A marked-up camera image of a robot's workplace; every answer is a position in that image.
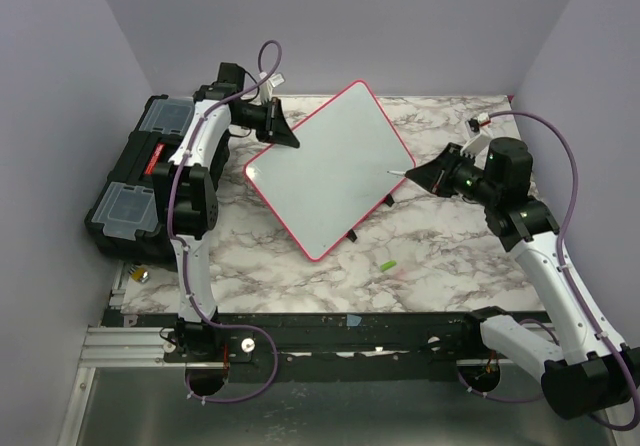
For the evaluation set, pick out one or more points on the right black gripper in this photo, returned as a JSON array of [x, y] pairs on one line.
[[436, 174]]

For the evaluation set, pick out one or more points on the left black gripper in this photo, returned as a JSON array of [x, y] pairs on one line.
[[275, 129]]

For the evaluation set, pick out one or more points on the pink framed whiteboard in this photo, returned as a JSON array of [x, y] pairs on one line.
[[338, 176]]

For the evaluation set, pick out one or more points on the green marker cap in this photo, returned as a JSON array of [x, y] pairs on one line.
[[387, 265]]

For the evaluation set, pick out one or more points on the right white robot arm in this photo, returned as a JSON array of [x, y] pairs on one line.
[[590, 367]]

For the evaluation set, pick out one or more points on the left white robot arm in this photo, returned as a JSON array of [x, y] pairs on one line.
[[185, 190]]

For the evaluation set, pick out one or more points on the blue tape piece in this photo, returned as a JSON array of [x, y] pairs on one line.
[[353, 320]]

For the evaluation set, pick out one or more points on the black toolbox with clear lids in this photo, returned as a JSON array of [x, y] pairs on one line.
[[123, 221]]

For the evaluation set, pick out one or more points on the small yellow metal part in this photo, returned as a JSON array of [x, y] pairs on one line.
[[138, 273]]

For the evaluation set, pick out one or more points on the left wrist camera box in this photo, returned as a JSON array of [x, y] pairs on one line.
[[268, 84]]

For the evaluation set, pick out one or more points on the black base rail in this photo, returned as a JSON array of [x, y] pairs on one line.
[[320, 347]]

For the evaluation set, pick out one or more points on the aluminium extrusion rail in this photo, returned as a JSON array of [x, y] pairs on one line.
[[106, 347]]

